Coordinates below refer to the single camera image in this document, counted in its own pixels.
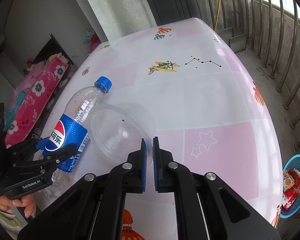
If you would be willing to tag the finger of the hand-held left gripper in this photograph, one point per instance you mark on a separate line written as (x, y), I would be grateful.
(57, 155)
(20, 151)

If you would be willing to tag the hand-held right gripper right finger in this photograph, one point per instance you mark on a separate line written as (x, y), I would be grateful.
(155, 165)

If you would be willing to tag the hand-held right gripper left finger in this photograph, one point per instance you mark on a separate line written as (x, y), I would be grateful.
(145, 165)

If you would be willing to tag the plastic bottle blue label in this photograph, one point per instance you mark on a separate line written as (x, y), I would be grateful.
(72, 130)

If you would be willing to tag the clear plastic bowl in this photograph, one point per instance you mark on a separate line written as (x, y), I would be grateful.
(115, 130)

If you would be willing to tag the red snack wrapper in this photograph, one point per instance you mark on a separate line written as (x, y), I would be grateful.
(295, 190)

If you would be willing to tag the person's left forearm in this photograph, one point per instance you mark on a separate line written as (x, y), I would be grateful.
(5, 222)

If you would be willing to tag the person's left hand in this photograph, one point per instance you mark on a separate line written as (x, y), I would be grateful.
(27, 205)

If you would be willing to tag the pink floral quilt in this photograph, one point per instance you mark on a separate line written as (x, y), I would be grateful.
(32, 100)

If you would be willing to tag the pink white printed tablecloth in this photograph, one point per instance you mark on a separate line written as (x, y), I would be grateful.
(190, 100)

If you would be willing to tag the pink teal cloth bundle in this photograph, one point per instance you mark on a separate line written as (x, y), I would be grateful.
(91, 40)

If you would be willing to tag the metal balcony railing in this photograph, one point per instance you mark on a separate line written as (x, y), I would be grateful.
(286, 104)

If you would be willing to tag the metal dustpan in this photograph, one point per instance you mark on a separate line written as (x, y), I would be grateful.
(237, 43)

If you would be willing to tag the white curtain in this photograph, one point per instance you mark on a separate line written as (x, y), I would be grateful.
(115, 7)

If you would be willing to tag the dark green cabinet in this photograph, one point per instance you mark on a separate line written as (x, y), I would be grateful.
(170, 2)

